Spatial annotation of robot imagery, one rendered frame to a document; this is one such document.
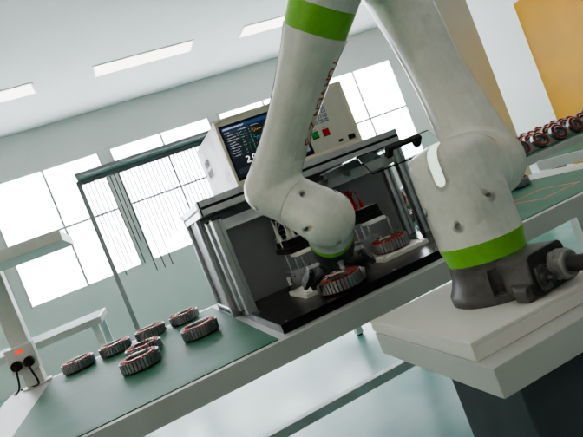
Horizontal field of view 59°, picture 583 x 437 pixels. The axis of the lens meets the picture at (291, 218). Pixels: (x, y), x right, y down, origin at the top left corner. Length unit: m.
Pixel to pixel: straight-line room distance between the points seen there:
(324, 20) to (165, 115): 7.25
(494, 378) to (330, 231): 0.40
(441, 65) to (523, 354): 0.51
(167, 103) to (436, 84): 7.30
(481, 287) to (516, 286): 0.05
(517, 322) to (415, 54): 0.50
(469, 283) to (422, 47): 0.42
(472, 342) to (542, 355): 0.08
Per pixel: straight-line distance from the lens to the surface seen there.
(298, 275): 1.53
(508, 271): 0.78
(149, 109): 8.08
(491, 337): 0.70
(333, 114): 1.65
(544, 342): 0.71
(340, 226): 0.92
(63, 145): 7.97
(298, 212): 0.94
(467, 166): 0.78
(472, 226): 0.78
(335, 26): 0.89
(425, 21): 0.99
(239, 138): 1.54
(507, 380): 0.68
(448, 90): 0.95
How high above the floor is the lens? 1.01
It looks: 2 degrees down
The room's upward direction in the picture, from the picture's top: 22 degrees counter-clockwise
